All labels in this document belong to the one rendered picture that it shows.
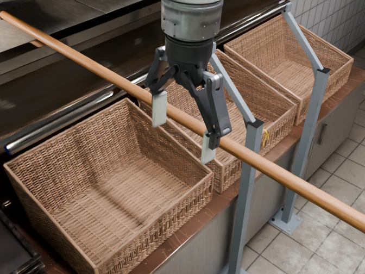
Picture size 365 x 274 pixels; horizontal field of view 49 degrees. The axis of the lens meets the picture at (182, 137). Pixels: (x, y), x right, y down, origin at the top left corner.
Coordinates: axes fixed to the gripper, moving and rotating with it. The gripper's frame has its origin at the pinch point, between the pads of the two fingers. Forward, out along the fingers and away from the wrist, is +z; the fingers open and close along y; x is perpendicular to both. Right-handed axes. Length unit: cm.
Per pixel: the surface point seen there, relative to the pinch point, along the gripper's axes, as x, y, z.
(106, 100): 6.5, -37.1, 13.7
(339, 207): 16.6, 25.4, 8.6
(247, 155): 14.8, 4.9, 8.9
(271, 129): 83, -32, 55
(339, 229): 124, -1, 123
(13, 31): 4, -91, 13
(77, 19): 26, -86, 12
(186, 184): 43, -40, 69
